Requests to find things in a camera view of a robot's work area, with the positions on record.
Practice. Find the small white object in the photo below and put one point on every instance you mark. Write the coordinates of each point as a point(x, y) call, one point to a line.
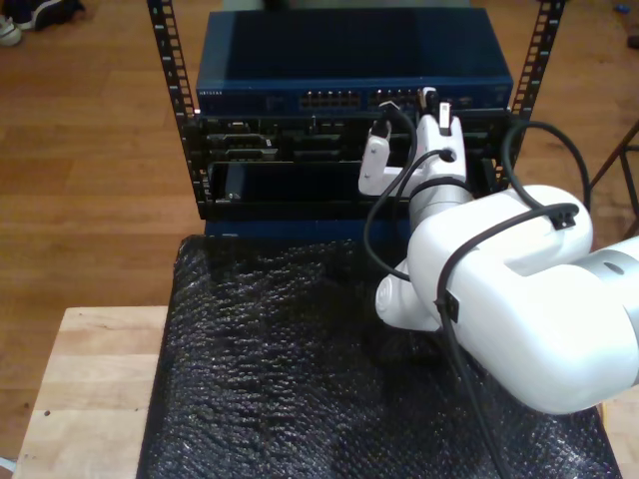
point(6, 464)

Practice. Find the black server unit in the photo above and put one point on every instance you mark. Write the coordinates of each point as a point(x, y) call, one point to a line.
point(299, 137)

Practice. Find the blue rack base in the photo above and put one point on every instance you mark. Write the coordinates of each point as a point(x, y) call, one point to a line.
point(299, 228)

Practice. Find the dark shoes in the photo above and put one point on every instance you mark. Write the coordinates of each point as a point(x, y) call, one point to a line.
point(50, 12)

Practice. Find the black textured mat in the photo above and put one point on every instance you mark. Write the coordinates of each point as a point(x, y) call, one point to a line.
point(274, 374)

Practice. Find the black empty rack tray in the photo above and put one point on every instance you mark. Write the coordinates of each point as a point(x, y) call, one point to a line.
point(299, 189)

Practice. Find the black rack frame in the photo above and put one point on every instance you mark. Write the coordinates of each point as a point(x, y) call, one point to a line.
point(167, 50)

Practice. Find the small blue object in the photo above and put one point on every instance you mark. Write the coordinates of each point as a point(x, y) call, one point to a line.
point(622, 8)

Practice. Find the blue network switch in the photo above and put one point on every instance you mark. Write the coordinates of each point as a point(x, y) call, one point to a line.
point(349, 50)

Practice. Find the white sneaker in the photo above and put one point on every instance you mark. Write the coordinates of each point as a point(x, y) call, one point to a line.
point(10, 32)

